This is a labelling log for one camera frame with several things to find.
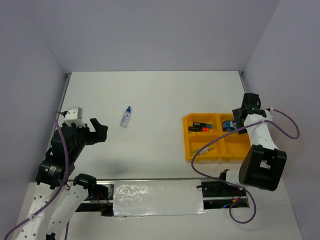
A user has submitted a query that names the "blue highlighter marker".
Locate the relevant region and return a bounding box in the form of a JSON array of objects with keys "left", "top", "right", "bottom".
[{"left": 192, "top": 122, "right": 213, "bottom": 129}]

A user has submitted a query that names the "clear blue spray bottle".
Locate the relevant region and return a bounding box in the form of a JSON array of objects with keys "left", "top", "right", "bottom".
[{"left": 120, "top": 106, "right": 132, "bottom": 128}]

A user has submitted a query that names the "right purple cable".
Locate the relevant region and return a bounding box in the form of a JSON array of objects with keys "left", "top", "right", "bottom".
[{"left": 191, "top": 107, "right": 300, "bottom": 224}]

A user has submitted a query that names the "silver foil covered plate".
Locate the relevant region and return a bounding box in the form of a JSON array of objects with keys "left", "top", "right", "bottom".
[{"left": 113, "top": 179, "right": 206, "bottom": 217}]

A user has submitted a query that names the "green gel pen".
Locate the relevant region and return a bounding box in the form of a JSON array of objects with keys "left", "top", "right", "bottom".
[{"left": 201, "top": 148, "right": 212, "bottom": 155}]

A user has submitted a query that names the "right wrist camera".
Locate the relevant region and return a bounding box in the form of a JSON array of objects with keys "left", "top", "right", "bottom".
[{"left": 263, "top": 108, "right": 274, "bottom": 122}]

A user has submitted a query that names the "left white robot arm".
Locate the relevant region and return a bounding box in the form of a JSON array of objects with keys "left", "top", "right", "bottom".
[{"left": 9, "top": 118, "right": 108, "bottom": 240}]

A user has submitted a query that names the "orange highlighter marker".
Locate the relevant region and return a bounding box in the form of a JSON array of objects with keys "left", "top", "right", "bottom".
[{"left": 188, "top": 126, "right": 209, "bottom": 132}]

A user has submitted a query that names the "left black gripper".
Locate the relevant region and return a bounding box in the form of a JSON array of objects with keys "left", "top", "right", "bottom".
[{"left": 69, "top": 117, "right": 109, "bottom": 160}]

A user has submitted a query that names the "yellow divided storage tray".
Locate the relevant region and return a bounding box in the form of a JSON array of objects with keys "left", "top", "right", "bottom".
[{"left": 182, "top": 113, "right": 251, "bottom": 162}]

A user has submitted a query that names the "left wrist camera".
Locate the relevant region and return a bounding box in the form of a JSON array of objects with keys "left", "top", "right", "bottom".
[{"left": 63, "top": 106, "right": 86, "bottom": 128}]

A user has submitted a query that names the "blue lidded round jar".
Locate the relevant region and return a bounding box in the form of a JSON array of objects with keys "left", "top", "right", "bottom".
[{"left": 222, "top": 120, "right": 235, "bottom": 132}]

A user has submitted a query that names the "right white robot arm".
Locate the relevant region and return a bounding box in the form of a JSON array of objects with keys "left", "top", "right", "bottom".
[{"left": 223, "top": 93, "right": 287, "bottom": 191}]

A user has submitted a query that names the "clear blue gel pen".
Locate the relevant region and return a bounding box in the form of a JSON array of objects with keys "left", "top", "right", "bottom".
[{"left": 191, "top": 149, "right": 202, "bottom": 156}]

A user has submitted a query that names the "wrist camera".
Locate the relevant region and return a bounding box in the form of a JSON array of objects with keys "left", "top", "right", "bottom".
[
  {"left": 63, "top": 106, "right": 86, "bottom": 128},
  {"left": 263, "top": 108, "right": 274, "bottom": 122}
]

